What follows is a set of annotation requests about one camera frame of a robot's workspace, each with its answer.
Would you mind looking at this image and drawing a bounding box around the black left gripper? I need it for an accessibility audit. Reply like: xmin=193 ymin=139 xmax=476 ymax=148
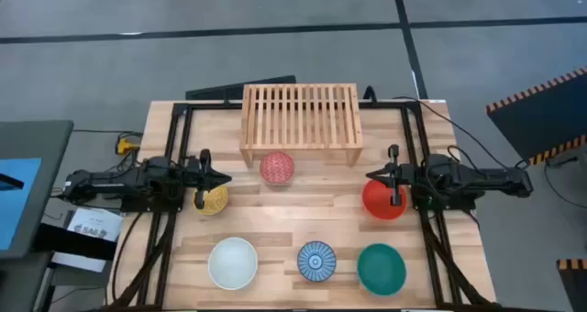
xmin=176 ymin=149 xmax=233 ymax=210

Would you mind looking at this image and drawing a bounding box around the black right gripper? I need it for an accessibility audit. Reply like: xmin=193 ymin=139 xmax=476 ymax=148
xmin=365 ymin=144 xmax=427 ymax=208

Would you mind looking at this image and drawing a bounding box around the yellow and blue patterned bowl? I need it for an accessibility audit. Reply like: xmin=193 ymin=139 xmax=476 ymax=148
xmin=192 ymin=184 xmax=229 ymax=217

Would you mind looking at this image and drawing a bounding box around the plain red bowl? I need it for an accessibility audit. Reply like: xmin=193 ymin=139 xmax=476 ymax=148
xmin=361 ymin=178 xmax=408 ymax=221

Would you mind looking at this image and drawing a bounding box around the red zigzag patterned bowl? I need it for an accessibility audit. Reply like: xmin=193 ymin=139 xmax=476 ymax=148
xmin=259 ymin=150 xmax=295 ymax=185

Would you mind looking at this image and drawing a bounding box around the plain white bowl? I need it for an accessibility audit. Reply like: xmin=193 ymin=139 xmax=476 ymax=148
xmin=207 ymin=237 xmax=259 ymax=291

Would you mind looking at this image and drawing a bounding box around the green floral patterned bowl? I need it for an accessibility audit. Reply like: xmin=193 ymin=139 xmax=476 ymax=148
xmin=356 ymin=242 xmax=407 ymax=297

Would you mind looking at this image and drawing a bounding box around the blue striped bowl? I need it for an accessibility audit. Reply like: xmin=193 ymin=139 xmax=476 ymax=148
xmin=296 ymin=240 xmax=338 ymax=284

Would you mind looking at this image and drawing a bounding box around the wooden slatted shelf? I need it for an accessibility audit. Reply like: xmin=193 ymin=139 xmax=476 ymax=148
xmin=238 ymin=83 xmax=364 ymax=169

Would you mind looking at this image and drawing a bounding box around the black low shelf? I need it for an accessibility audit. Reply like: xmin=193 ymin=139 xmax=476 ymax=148
xmin=34 ymin=223 xmax=118 ymax=262

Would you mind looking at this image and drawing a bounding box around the yellow plug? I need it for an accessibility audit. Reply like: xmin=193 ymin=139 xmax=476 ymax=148
xmin=116 ymin=137 xmax=140 ymax=156

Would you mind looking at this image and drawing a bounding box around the white printed paper sheet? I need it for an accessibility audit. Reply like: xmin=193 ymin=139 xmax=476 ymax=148
xmin=66 ymin=206 xmax=124 ymax=243

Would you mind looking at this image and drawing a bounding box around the plain white paper sheet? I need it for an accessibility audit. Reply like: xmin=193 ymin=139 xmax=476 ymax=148
xmin=50 ymin=251 xmax=109 ymax=274

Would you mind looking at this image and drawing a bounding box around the dark mat with striped edge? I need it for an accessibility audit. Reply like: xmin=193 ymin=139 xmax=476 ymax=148
xmin=485 ymin=66 xmax=587 ymax=166
xmin=557 ymin=258 xmax=587 ymax=312

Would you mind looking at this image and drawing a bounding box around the grey side table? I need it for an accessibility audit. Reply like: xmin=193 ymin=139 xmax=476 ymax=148
xmin=0 ymin=120 xmax=74 ymax=261

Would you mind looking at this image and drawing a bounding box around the blue sheet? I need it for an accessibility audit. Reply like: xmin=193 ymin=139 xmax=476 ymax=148
xmin=0 ymin=158 xmax=42 ymax=251

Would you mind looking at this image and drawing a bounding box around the black metal table frame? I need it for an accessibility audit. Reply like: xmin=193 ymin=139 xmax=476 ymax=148
xmin=107 ymin=99 xmax=499 ymax=312

